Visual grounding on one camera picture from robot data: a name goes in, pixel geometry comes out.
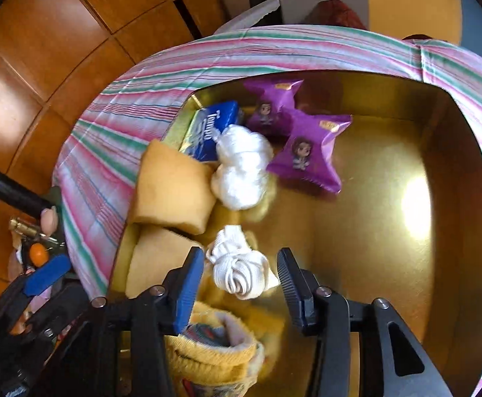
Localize white socks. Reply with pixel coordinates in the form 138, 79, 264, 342
205, 225, 280, 300

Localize purple snack packet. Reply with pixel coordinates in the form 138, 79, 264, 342
244, 79, 303, 136
266, 109, 352, 194

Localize yellow folded towel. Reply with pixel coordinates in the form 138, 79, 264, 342
128, 139, 217, 236
125, 225, 203, 298

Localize yellow patterned socks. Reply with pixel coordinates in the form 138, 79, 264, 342
165, 301, 285, 396

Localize striped pink green bedspread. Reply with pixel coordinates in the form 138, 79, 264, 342
54, 25, 482, 396

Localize gold metal tray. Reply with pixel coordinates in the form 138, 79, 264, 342
108, 70, 482, 397

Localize white rolled sock pair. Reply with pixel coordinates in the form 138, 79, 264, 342
211, 125, 274, 211

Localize blue tissue pack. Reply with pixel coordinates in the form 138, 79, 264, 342
179, 101, 244, 162

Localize dark red pillow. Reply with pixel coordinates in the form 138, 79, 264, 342
303, 0, 367, 30

